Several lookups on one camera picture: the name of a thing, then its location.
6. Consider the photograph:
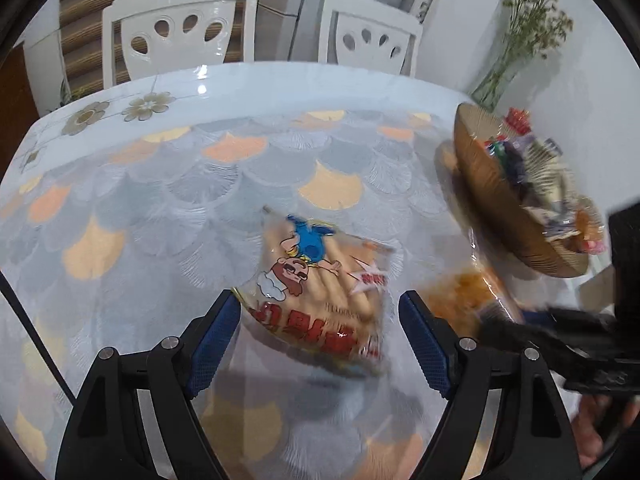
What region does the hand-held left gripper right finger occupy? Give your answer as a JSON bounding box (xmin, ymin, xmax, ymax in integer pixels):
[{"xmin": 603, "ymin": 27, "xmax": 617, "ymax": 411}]
[{"xmin": 398, "ymin": 290, "xmax": 583, "ymax": 480}]

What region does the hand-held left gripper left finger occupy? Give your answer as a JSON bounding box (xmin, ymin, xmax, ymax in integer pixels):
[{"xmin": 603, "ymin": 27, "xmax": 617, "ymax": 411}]
[{"xmin": 54, "ymin": 287, "xmax": 243, "ymax": 480}]

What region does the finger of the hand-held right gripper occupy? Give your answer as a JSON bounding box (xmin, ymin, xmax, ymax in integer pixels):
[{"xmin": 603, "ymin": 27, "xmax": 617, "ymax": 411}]
[
  {"xmin": 522, "ymin": 307, "xmax": 618, "ymax": 332},
  {"xmin": 480, "ymin": 317, "xmax": 598, "ymax": 367}
]

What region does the red striped orange snack bag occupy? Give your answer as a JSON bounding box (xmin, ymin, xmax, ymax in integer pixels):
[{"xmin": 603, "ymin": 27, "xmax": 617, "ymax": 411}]
[{"xmin": 420, "ymin": 227, "xmax": 526, "ymax": 336}]

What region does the cartoon print stick biscuit bag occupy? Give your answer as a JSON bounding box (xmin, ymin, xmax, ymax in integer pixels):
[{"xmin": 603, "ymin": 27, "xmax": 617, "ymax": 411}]
[{"xmin": 232, "ymin": 205, "xmax": 401, "ymax": 378}]

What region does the purple white patterned snack packet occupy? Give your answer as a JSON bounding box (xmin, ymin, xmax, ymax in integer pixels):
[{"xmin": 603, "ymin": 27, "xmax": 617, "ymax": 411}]
[{"xmin": 520, "ymin": 135, "xmax": 581, "ymax": 221}]

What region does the ribbed amber glass bowl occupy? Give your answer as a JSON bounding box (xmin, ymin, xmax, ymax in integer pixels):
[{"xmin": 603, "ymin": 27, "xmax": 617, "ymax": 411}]
[{"xmin": 452, "ymin": 102, "xmax": 608, "ymax": 278}]

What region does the blue chips packet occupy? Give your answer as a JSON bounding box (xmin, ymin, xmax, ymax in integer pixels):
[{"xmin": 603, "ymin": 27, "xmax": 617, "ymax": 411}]
[{"xmin": 492, "ymin": 137, "xmax": 531, "ymax": 186}]

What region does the person's right hand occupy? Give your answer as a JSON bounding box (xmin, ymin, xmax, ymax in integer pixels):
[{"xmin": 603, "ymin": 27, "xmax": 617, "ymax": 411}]
[{"xmin": 570, "ymin": 390, "xmax": 640, "ymax": 471}]

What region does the red ornament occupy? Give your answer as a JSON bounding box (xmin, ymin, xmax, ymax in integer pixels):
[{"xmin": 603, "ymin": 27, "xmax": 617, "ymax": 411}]
[{"xmin": 505, "ymin": 107, "xmax": 532, "ymax": 134}]

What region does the clear glass vase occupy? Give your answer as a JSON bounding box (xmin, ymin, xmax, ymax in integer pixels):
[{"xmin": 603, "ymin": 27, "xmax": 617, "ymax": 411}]
[{"xmin": 470, "ymin": 50, "xmax": 533, "ymax": 111}]

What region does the white plastic chair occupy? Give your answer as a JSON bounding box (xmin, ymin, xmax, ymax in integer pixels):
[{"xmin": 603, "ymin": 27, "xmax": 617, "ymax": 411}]
[
  {"xmin": 317, "ymin": 0, "xmax": 423, "ymax": 78},
  {"xmin": 102, "ymin": 0, "xmax": 258, "ymax": 86}
]

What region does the brown striped window blind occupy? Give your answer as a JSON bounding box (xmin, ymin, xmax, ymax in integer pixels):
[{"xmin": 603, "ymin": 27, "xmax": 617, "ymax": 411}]
[{"xmin": 59, "ymin": 0, "xmax": 266, "ymax": 96}]

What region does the black cable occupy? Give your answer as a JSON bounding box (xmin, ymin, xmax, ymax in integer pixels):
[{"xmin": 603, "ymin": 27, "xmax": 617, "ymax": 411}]
[{"xmin": 0, "ymin": 272, "xmax": 78, "ymax": 403}]

